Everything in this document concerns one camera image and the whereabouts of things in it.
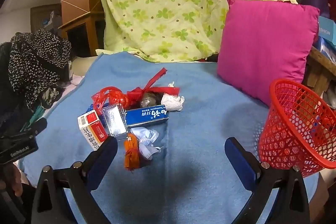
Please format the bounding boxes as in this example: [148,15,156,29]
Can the blue toothpaste box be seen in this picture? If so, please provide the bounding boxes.
[123,105,169,127]

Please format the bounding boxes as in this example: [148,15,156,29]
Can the black polka dot cloth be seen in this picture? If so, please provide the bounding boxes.
[8,29,72,109]

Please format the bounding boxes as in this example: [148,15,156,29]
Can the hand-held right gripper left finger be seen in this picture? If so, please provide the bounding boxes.
[31,136,118,224]

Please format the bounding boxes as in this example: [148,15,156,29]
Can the white plastic bag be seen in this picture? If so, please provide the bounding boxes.
[161,82,185,111]

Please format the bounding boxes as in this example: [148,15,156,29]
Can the white and blue face mask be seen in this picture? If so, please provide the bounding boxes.
[130,127,162,161]

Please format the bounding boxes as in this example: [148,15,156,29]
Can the red and white medicine box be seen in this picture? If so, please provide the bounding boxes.
[77,110,109,152]

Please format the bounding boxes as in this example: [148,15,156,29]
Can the person's left hand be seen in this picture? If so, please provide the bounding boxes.
[0,163,24,198]

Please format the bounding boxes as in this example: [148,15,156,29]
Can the red mesh plastic basket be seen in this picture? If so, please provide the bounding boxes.
[258,79,336,178]

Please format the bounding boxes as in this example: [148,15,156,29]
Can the dark clothes pile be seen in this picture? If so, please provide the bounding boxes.
[0,42,66,138]

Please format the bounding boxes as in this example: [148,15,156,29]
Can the blue blanket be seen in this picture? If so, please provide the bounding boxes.
[20,52,319,224]

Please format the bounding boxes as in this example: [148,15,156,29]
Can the pink pillow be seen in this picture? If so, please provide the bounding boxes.
[217,0,321,109]

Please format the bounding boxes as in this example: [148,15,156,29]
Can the light blue shoe box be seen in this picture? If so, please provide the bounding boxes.
[316,15,336,46]

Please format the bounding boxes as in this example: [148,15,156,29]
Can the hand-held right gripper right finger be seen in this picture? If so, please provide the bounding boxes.
[224,137,311,224]

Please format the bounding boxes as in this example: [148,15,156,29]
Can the green clover print quilt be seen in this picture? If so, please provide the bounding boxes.
[96,0,298,63]

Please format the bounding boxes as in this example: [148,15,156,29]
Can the rough wooden table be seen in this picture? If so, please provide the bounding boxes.
[302,46,336,109]

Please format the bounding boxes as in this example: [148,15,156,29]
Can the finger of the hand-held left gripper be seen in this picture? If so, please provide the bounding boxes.
[20,118,48,139]

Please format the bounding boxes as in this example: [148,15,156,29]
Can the red plastic bag with ribbons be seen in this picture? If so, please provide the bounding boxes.
[127,67,181,104]

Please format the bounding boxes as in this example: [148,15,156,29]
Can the silver foil box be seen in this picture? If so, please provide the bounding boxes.
[102,105,128,138]

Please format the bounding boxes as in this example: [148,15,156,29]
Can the cream pillow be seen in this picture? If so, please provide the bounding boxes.
[70,56,98,78]

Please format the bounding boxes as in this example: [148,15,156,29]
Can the dark plastic bundle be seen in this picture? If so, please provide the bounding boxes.
[140,94,164,109]

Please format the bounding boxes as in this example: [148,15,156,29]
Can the red crumpled plastic bag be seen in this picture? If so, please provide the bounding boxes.
[91,86,130,115]

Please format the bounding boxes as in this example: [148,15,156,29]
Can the orange crumpled wrapper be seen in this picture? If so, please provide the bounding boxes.
[124,133,141,170]

